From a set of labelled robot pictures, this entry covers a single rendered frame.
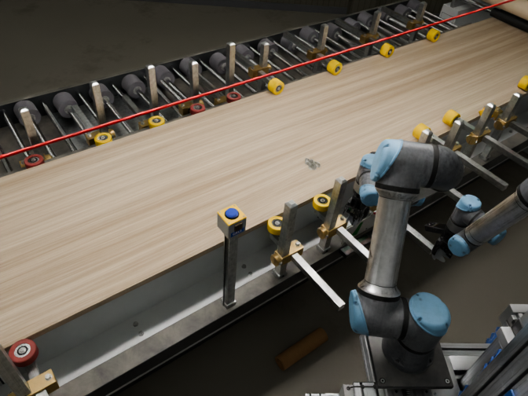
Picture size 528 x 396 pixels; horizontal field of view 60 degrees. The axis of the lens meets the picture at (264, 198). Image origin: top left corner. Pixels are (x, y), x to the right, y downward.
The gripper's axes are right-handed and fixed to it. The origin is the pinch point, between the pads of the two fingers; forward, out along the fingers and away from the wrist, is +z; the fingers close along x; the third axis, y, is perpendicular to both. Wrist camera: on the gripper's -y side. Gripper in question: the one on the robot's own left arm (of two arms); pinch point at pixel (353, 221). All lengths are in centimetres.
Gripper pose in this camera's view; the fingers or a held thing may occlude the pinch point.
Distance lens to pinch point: 191.6
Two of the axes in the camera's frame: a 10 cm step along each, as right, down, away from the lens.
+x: 8.3, 4.4, -3.5
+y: -5.6, 5.5, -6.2
